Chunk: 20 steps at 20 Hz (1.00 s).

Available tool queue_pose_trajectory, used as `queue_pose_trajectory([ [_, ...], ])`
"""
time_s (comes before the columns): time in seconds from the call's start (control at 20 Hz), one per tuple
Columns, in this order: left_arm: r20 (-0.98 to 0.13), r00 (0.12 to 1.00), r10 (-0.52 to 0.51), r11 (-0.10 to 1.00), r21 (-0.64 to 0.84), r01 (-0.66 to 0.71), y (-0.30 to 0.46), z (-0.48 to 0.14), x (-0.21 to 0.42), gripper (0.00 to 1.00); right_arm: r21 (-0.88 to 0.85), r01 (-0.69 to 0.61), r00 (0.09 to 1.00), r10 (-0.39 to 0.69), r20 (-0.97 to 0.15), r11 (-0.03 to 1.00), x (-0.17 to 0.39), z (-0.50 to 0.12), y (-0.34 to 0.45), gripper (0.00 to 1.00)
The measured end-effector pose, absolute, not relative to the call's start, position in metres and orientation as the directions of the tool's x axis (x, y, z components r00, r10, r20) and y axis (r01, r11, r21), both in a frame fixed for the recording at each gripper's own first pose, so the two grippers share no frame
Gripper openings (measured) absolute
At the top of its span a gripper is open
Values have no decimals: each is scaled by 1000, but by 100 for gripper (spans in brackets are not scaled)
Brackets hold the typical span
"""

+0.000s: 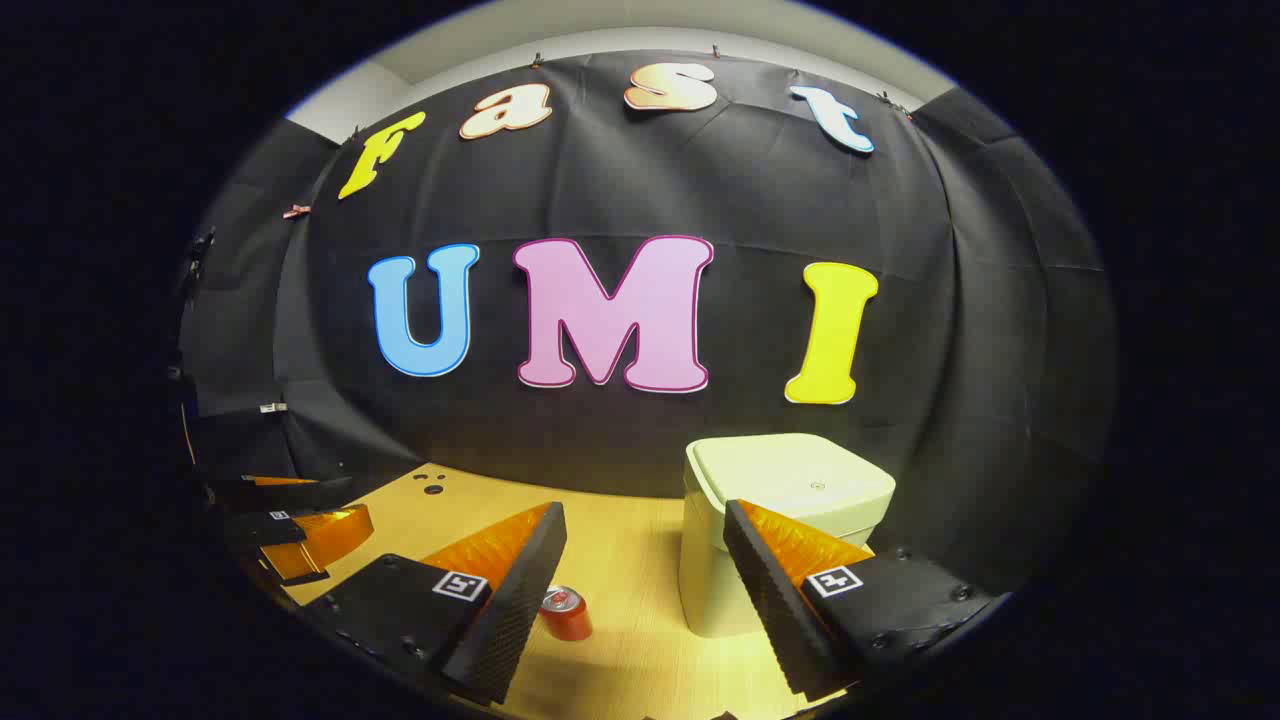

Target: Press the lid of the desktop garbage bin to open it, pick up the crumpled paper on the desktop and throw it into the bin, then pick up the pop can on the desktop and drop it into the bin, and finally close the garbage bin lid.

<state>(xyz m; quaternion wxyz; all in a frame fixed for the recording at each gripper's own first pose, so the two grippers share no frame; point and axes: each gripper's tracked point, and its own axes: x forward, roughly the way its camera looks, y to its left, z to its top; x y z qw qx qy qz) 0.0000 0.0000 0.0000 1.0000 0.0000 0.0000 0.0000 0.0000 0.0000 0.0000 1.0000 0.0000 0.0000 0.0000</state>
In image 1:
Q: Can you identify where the black backdrop cloth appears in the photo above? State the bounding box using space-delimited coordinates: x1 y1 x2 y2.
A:
175 50 1119 601

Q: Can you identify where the white desktop garbage bin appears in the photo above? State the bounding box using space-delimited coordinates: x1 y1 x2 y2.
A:
678 433 897 639

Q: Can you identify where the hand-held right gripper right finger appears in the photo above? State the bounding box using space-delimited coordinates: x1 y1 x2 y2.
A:
722 498 1001 701

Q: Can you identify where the red pop can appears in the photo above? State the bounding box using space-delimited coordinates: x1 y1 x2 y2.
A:
540 585 594 642

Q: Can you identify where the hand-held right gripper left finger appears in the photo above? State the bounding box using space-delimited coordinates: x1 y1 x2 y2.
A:
300 500 568 706

